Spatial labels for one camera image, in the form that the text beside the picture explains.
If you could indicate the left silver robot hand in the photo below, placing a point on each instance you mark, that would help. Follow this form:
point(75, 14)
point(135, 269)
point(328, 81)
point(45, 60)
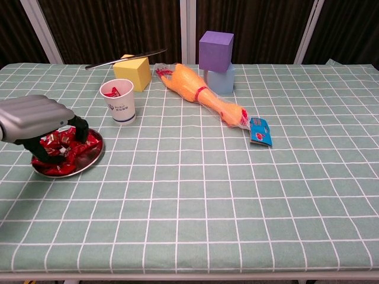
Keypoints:
point(29, 118)

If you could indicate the red candy heap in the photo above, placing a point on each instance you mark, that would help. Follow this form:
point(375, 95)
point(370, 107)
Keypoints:
point(80, 147)

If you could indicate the red object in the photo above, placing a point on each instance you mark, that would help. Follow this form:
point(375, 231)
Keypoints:
point(112, 93)

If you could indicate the metal bowl of red candies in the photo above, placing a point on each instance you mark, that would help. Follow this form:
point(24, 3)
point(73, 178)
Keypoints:
point(98, 148)

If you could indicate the white paper cup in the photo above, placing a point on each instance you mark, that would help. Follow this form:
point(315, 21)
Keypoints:
point(121, 109)

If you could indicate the yellow foam cube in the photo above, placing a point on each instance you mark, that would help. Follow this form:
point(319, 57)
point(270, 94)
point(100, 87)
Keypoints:
point(130, 72)

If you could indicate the silver table knife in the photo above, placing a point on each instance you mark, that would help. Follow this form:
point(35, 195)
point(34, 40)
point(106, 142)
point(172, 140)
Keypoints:
point(142, 54)

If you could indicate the yellow rubber chicken toy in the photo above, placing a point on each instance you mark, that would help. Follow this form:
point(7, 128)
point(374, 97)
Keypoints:
point(186, 83)

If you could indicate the green checkered tablecloth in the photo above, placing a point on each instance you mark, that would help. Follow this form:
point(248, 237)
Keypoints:
point(207, 192)

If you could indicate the light blue foam cube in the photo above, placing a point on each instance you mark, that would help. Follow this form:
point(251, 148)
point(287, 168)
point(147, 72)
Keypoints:
point(220, 83)

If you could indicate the purple foam cube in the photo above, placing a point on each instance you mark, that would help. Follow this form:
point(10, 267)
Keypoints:
point(214, 53)

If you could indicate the blue printed card packet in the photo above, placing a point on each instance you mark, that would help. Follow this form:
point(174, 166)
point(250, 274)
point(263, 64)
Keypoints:
point(260, 133)

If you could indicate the white table frame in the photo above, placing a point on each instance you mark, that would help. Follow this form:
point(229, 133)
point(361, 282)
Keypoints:
point(189, 277)

